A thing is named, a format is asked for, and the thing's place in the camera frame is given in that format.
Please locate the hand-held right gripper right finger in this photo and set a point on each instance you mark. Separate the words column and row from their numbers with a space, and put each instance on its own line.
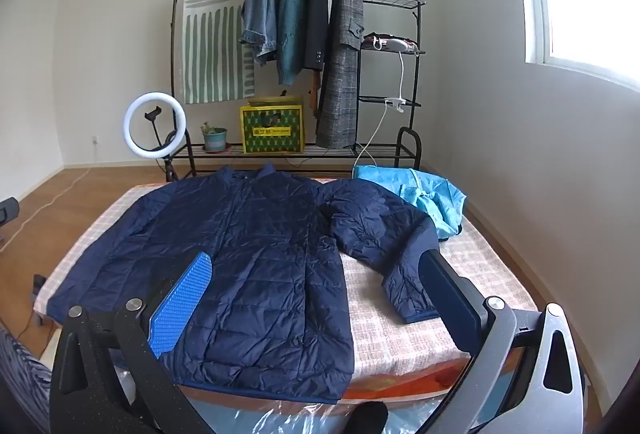
column 450, row 301

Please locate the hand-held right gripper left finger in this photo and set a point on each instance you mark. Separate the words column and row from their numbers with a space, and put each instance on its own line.
column 180, row 309

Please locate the navy quilted puffer jacket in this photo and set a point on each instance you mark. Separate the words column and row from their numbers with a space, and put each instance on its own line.
column 250, row 264

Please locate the folded clothes on shelf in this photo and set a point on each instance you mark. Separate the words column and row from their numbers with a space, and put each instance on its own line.
column 392, row 43

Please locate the light blue garment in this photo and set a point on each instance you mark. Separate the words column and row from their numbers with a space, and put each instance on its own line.
column 435, row 204

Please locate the small potted plant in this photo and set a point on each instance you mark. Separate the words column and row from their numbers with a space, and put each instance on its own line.
column 215, row 141

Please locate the dark striped cloth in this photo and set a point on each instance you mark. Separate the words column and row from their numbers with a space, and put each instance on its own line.
column 20, row 384

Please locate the black device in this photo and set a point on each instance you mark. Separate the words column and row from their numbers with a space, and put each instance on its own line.
column 7, row 211

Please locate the yellow green patterned box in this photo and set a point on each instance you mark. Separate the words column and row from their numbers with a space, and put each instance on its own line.
column 272, row 131

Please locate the white clamp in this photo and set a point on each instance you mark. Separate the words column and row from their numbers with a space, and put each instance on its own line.
column 395, row 104

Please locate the green striped white cloth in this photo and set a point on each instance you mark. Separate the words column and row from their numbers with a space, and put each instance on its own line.
column 215, row 44

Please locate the teal jacket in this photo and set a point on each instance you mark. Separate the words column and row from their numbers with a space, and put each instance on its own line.
column 291, row 29

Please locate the blue denim jacket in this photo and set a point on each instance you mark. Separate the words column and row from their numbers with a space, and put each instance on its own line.
column 260, row 4

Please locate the black coat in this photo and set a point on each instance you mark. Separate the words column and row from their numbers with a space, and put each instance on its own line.
column 316, row 14

